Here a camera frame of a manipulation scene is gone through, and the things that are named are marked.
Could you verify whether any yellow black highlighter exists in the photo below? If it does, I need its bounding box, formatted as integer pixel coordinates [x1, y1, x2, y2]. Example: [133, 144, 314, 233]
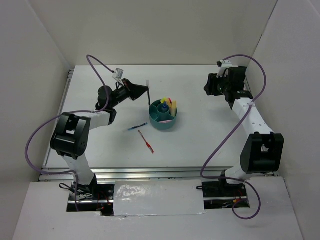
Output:
[160, 97, 169, 104]

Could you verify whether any purple cable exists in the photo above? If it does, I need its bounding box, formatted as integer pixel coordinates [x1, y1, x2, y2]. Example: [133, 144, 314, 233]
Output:
[200, 54, 267, 221]
[24, 54, 118, 213]

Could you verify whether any red gel pen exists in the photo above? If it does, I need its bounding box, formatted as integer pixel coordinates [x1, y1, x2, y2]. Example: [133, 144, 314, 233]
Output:
[138, 130, 154, 154]

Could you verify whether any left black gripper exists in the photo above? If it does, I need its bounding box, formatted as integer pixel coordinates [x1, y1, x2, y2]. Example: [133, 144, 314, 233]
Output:
[110, 78, 149, 109]

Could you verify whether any teal round compartment organizer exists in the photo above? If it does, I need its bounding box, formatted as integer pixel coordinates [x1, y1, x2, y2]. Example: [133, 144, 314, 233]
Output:
[148, 100, 178, 131]

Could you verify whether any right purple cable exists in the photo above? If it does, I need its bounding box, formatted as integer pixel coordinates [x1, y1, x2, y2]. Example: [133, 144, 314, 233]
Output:
[200, 54, 267, 221]

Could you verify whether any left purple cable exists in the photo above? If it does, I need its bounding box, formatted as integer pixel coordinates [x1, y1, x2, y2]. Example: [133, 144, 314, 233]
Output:
[24, 54, 118, 213]

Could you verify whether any black gel pen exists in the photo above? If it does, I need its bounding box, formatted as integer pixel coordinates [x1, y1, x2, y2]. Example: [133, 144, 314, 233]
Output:
[146, 80, 151, 107]

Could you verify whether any blue gel pen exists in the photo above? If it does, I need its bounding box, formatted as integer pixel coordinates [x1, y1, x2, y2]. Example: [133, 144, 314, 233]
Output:
[127, 122, 148, 131]

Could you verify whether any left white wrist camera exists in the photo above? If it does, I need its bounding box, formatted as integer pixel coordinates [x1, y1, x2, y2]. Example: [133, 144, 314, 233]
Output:
[112, 68, 124, 81]

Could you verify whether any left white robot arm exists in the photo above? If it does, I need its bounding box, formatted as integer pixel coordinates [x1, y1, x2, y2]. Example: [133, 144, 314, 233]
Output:
[50, 78, 150, 200]

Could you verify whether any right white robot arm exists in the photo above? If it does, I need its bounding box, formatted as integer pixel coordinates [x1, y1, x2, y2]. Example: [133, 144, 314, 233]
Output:
[204, 67, 285, 196]

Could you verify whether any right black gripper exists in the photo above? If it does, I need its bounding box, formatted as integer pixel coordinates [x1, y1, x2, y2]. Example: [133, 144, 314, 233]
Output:
[203, 71, 231, 96]

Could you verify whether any white foil cover plate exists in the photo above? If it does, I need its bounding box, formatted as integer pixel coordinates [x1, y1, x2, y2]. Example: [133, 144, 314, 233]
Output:
[113, 180, 206, 217]

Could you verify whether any aluminium table frame rail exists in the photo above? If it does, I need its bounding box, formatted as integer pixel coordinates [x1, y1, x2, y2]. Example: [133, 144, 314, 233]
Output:
[38, 166, 276, 181]

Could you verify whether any pink pastel highlighter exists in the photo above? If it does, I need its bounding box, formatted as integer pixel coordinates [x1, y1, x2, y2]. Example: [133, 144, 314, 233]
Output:
[159, 120, 174, 124]

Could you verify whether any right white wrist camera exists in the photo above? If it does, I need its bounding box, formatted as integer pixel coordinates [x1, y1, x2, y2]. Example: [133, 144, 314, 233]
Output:
[216, 59, 232, 78]

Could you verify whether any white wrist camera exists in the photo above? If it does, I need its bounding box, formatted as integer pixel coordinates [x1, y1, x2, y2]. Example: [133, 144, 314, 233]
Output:
[112, 68, 124, 81]
[216, 59, 232, 78]

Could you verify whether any yellow pastel highlighter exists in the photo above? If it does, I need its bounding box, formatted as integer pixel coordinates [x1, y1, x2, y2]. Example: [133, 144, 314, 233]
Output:
[171, 100, 177, 117]

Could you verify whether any blue capped glue bottle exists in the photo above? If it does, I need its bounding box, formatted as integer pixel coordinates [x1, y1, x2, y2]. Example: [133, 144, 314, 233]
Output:
[161, 101, 169, 113]

